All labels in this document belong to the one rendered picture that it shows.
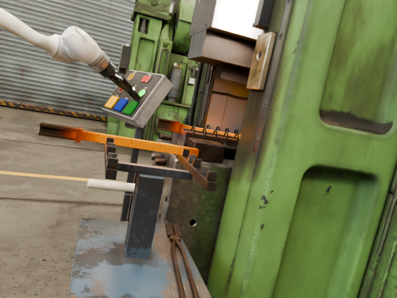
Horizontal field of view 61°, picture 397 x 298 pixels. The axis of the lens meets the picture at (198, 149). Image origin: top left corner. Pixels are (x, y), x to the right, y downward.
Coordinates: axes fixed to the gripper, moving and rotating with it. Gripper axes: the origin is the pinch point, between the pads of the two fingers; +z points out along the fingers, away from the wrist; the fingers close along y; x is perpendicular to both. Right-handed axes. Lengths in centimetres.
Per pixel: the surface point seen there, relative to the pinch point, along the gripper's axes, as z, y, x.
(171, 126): -3.3, 45.2, -11.3
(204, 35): -20, 53, 20
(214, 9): -26, 58, 26
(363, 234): 33, 112, -12
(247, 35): -12, 64, 27
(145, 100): 3.7, 6.6, 0.3
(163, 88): 7.7, 7.0, 11.1
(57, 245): 51, -56, -95
